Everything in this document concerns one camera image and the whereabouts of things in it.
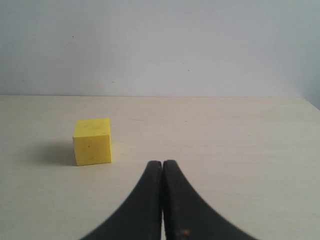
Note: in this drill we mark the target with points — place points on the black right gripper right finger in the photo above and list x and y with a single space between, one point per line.
187 216

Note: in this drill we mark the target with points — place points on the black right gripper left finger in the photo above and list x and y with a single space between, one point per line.
139 217

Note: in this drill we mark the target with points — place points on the yellow foam cube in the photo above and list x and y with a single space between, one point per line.
92 142

